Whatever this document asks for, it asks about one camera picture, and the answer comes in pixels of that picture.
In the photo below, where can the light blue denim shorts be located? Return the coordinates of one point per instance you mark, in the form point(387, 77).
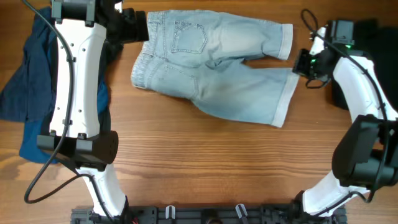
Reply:
point(201, 56)

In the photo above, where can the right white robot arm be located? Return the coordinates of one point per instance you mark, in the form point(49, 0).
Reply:
point(365, 160)

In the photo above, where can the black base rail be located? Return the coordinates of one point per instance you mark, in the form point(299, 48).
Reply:
point(265, 214)

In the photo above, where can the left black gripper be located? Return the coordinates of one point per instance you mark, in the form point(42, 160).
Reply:
point(137, 30)

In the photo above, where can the black garment on left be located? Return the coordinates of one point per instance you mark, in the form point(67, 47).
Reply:
point(109, 53)

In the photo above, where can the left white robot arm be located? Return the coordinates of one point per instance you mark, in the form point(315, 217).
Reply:
point(77, 139)

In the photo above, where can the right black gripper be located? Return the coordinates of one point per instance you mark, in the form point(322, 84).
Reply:
point(299, 68)

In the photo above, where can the dark folded garment on right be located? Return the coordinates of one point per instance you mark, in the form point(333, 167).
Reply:
point(380, 45)

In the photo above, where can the blue shirt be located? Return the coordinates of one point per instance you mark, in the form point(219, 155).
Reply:
point(29, 96)

